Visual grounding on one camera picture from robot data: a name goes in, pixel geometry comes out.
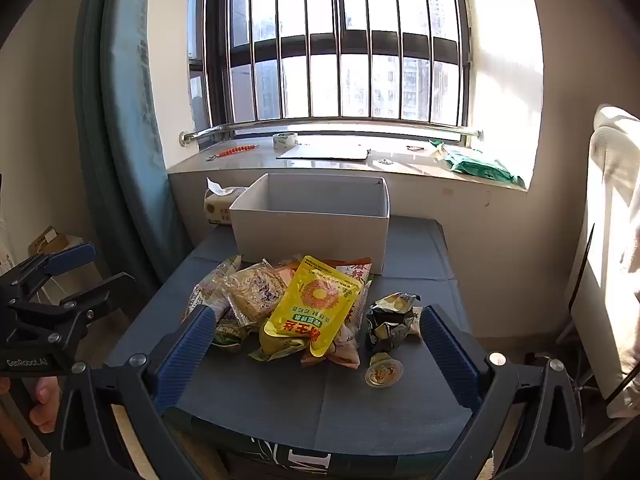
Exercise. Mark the teal curtain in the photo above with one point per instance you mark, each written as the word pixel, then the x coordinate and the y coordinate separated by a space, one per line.
pixel 125 135

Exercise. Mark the orange clear cake packet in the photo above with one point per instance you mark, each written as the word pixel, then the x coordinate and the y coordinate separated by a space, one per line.
pixel 345 345

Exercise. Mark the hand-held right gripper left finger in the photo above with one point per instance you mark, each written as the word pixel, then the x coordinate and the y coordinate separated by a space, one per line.
pixel 185 355

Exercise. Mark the green plastic bag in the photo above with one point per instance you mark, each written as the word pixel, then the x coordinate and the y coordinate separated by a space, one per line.
pixel 480 167

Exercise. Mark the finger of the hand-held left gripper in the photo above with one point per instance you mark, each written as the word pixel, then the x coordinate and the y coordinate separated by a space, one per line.
pixel 75 255
pixel 107 290

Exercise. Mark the crumpled dark snack packet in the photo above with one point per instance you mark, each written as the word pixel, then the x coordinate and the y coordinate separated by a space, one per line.
pixel 392 322

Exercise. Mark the person's left hand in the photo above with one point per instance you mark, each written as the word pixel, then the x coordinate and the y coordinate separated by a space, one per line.
pixel 45 402

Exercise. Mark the dark framed barred window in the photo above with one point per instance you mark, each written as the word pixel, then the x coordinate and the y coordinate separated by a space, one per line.
pixel 325 40

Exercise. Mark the brown cardboard box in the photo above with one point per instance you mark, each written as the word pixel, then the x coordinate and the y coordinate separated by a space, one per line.
pixel 47 240

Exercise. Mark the small jelly cup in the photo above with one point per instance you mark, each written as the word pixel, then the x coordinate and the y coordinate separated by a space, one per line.
pixel 383 372

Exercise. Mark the clear tape roll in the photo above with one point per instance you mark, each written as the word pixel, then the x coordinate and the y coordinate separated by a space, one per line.
pixel 285 141

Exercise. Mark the beige cake snack packet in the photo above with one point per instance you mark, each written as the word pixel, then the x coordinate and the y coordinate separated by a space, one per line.
pixel 255 292

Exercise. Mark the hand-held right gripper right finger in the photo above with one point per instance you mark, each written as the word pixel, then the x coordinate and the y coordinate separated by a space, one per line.
pixel 450 360

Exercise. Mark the yellow snack pouch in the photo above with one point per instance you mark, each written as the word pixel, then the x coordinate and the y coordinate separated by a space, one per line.
pixel 315 300

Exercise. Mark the white draped office chair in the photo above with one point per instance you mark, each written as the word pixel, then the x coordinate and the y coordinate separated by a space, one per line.
pixel 610 260

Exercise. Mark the green snack packet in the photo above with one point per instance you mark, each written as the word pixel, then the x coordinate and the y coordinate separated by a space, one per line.
pixel 212 285

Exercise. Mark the white cardboard box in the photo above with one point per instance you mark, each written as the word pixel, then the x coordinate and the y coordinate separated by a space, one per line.
pixel 310 235

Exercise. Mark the white tissue pack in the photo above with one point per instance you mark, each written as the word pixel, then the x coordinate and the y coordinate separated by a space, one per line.
pixel 217 205

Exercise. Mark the steel window guard rail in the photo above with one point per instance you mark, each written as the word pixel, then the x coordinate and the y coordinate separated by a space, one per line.
pixel 325 123

